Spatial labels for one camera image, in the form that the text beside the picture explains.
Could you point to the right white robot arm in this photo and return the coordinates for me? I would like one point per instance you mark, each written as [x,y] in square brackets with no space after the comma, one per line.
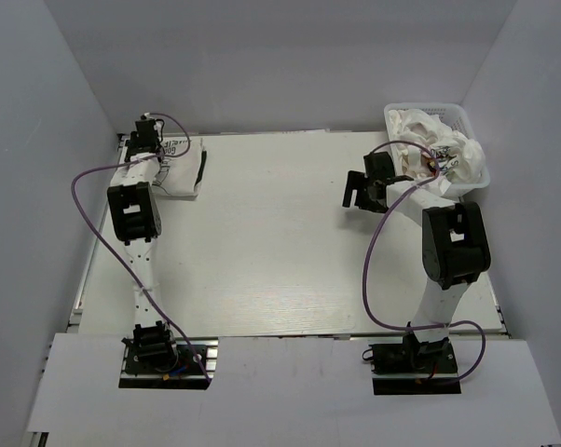
[454,247]

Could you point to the white plastic basket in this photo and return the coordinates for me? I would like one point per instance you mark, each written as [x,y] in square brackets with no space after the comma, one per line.
[467,125]

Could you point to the white green-sleeved t-shirt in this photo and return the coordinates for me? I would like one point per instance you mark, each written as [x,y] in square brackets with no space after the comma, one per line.
[181,171]

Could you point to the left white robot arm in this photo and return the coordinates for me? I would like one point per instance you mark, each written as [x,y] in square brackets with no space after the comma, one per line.
[137,226]

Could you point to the white printed t-shirt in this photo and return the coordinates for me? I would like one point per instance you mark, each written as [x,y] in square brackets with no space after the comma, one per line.
[439,153]

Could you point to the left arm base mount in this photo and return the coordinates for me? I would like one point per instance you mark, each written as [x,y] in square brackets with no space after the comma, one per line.
[182,371]

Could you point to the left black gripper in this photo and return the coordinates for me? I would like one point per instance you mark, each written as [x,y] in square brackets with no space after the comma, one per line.
[130,144]

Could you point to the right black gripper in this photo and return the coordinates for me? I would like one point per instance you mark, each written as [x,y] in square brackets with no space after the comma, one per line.
[358,180]

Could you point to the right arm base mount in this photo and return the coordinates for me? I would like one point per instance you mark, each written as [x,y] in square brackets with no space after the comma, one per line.
[411,368]

